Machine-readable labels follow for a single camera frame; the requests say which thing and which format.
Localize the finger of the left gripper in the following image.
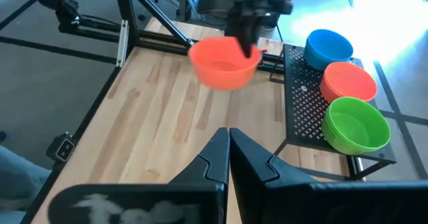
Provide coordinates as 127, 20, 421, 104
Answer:
225, 15, 248, 56
245, 15, 262, 58

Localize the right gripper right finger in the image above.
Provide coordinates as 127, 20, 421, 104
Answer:
229, 127, 428, 224

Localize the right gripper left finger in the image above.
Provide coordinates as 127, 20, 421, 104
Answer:
47, 126, 231, 224

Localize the orange plastic mini bowl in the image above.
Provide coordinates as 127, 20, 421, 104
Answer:
187, 35, 263, 91
320, 80, 372, 104
320, 61, 379, 101

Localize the blue plastic mini bowl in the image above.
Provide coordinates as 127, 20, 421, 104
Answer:
306, 29, 354, 66
303, 45, 350, 72
304, 41, 352, 68

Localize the green plastic mini bowl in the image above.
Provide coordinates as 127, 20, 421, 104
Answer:
322, 120, 387, 154
321, 96, 391, 151
322, 116, 389, 152
322, 123, 385, 156

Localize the black stand with legs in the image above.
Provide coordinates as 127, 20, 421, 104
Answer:
140, 0, 201, 23

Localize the black perforated metal rack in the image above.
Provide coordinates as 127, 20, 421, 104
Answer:
269, 43, 398, 181

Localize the person's leg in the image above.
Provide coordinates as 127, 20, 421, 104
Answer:
0, 145, 53, 224

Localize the black aluminium extrusion frame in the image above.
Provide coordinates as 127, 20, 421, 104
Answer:
19, 0, 288, 224

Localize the grey metal bracket plate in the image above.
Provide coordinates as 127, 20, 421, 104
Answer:
116, 19, 130, 68

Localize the black table-level camera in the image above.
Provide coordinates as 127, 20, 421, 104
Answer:
45, 132, 76, 163

